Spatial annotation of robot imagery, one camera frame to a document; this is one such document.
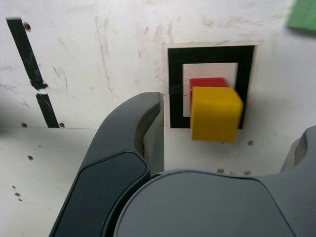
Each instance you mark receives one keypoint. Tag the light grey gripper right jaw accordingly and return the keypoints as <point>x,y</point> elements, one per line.
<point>202,209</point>

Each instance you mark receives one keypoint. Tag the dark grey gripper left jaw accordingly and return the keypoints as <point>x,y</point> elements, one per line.
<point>103,172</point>

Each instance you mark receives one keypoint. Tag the yellow cube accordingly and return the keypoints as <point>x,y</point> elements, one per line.
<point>214,116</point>

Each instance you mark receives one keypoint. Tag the red cube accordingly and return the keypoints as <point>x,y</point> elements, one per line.
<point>207,82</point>

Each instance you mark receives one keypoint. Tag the green cube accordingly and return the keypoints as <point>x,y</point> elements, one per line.
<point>304,14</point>

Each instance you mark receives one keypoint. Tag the black tape square outline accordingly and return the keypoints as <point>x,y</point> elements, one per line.
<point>175,86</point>

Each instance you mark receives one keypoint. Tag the black tape strip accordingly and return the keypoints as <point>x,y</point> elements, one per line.
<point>24,49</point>

